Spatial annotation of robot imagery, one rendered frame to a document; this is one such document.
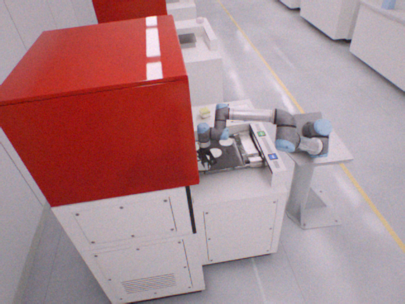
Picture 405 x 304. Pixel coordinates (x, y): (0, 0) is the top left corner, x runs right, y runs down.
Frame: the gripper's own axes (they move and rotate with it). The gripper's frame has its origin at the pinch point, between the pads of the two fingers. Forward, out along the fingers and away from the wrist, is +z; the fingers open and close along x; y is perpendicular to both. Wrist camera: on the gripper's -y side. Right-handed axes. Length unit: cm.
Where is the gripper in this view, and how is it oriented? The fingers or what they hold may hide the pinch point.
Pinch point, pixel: (208, 169)
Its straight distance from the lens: 203.1
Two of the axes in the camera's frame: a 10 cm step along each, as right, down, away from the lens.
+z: 0.8, 7.5, 6.6
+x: -8.1, 4.3, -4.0
